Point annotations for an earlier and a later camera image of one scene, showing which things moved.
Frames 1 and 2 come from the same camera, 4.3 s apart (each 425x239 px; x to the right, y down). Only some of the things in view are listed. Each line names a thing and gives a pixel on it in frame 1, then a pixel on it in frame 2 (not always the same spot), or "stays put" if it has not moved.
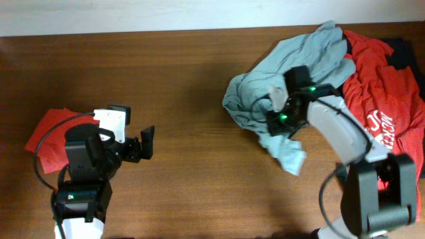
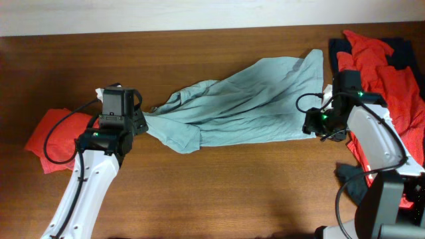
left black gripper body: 129,151 → 139,123
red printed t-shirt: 388,101 stays put
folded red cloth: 52,148 stays put
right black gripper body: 283,121 → 323,124
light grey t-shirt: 323,50 → 265,103
